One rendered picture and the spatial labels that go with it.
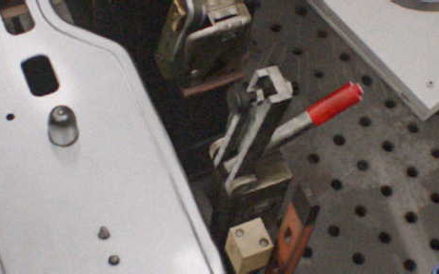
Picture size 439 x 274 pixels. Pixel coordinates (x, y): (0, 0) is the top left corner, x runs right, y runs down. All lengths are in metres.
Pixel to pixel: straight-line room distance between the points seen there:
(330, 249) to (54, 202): 0.47
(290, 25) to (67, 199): 0.60
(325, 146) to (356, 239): 0.14
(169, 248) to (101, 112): 0.17
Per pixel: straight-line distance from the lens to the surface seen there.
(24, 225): 1.08
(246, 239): 1.01
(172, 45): 1.13
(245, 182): 1.02
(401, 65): 1.52
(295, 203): 0.92
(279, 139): 1.02
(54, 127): 1.09
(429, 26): 1.57
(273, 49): 1.55
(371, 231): 1.44
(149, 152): 1.11
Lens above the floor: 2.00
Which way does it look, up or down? 63 degrees down
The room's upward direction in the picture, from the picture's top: 11 degrees clockwise
